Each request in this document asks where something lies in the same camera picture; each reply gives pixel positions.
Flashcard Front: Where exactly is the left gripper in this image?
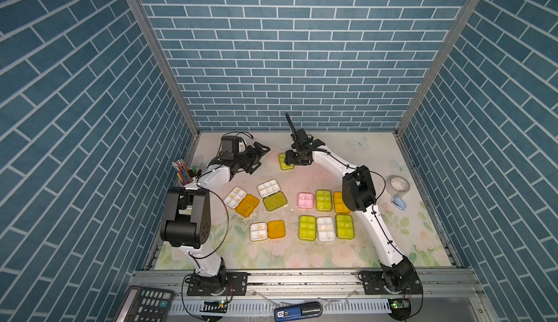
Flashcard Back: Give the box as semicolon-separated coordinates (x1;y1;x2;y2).
232;142;270;174

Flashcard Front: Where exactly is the pink pillbox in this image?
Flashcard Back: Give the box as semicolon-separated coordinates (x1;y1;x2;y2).
297;192;315;209

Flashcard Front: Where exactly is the orange pillbox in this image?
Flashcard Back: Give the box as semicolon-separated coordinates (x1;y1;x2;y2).
249;220;286;242
333;192;351;214
224;187;260;218

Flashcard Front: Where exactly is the clear pillbox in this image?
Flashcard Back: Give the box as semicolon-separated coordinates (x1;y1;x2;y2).
316;217;336;243

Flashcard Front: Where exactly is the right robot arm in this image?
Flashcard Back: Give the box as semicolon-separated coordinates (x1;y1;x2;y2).
286;128;423;294

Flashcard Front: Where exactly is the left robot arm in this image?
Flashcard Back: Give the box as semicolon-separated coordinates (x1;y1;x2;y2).
160;137;270;296

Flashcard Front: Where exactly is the pink pen cup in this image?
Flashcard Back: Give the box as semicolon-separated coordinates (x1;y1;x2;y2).
180;178;204;190

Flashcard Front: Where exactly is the coloured pens bundle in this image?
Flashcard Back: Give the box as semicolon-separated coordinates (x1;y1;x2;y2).
171;159;202;186

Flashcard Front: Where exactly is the clear tape roll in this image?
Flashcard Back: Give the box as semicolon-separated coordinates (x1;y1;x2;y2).
386;175;411;198

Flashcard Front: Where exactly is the blue tape dispenser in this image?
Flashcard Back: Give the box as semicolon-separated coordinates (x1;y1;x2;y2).
391;196;407;211

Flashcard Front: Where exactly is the blue black usb device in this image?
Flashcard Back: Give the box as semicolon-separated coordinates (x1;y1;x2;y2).
273;302;323;322

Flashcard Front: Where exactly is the left circuit board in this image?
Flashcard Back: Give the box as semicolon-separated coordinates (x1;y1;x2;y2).
200;300;229;316

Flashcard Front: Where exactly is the circuit board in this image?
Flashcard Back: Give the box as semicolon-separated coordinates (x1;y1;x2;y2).
388;299;412;321
200;300;229;316

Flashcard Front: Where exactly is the right circuit board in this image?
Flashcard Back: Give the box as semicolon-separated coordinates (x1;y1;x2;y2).
388;299;412;321

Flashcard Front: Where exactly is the black calculator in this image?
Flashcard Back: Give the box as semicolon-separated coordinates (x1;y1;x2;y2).
113;286;175;322

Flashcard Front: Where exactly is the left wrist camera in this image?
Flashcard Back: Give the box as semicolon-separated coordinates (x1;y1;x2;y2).
217;135;246;161

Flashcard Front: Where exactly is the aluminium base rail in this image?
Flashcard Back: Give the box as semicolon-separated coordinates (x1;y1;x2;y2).
130;267;484;298

